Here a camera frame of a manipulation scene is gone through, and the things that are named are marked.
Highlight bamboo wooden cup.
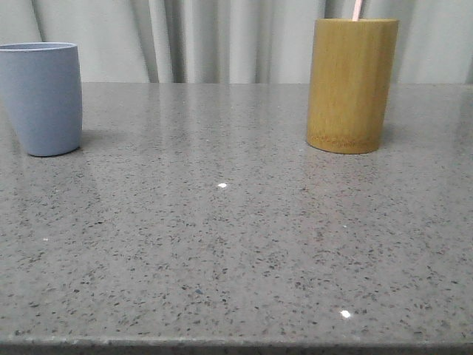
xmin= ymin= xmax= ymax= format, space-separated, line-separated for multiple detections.
xmin=306 ymin=18 xmax=399 ymax=154

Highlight grey curtain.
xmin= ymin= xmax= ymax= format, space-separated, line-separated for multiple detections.
xmin=1 ymin=1 xmax=472 ymax=84

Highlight blue plastic cup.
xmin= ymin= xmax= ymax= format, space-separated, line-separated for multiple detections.
xmin=1 ymin=42 xmax=83 ymax=157

